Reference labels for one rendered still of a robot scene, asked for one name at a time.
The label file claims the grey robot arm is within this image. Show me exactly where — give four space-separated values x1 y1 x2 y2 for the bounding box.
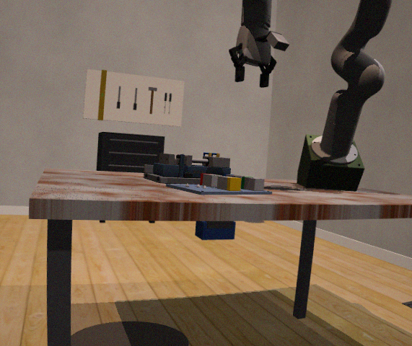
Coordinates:
241 0 393 165

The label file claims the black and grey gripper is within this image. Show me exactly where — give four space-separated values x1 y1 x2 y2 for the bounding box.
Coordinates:
229 24 276 88

